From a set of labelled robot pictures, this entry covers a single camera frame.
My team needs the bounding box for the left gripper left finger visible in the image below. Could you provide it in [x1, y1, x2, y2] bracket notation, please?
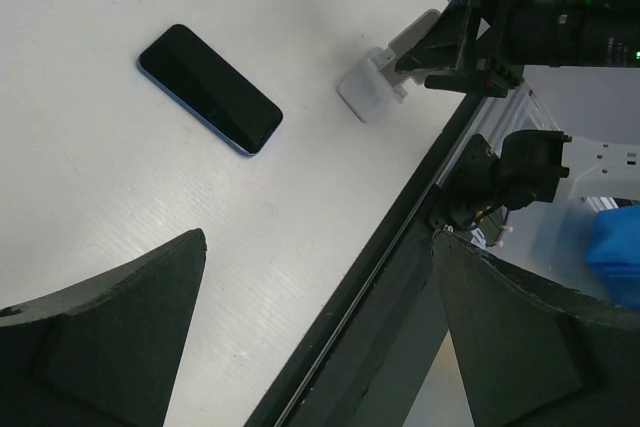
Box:
[1, 229, 206, 426]

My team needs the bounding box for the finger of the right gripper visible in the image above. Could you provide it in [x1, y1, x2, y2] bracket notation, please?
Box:
[395, 0, 488, 77]

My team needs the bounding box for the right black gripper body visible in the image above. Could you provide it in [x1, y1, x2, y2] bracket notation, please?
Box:
[424, 0, 523, 96]

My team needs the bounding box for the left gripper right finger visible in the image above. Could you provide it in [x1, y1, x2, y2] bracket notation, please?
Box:
[432, 230, 639, 426]

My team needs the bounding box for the silver phone stand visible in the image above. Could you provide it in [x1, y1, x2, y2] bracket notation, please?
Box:
[336, 8, 444, 124]

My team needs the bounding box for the blue-edged black phone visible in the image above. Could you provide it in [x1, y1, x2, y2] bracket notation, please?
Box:
[137, 24, 284, 156]

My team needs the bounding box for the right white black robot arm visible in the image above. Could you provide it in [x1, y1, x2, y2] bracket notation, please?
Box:
[395, 0, 639, 231]

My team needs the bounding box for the blue box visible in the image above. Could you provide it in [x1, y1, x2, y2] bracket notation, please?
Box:
[586, 205, 639, 310]

